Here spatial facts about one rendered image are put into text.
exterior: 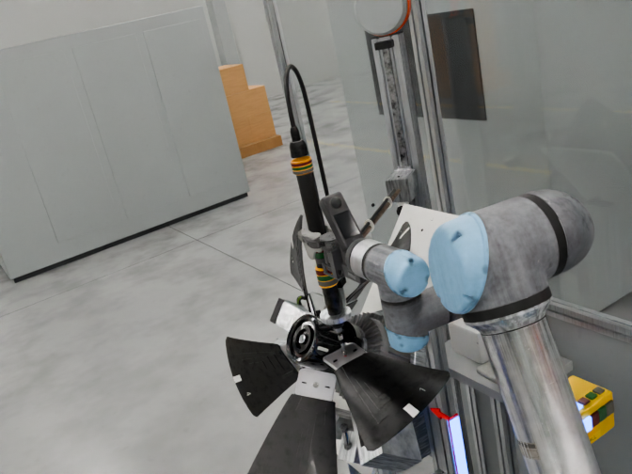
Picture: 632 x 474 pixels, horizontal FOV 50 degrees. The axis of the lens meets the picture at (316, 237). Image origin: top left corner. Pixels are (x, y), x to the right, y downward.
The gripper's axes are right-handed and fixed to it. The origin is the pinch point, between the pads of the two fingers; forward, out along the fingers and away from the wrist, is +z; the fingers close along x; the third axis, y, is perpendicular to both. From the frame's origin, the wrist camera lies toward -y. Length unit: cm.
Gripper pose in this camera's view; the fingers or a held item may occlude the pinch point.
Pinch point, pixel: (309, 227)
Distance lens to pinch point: 144.3
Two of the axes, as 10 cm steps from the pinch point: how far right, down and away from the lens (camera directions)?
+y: 2.0, 9.2, 3.4
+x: 8.4, -3.4, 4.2
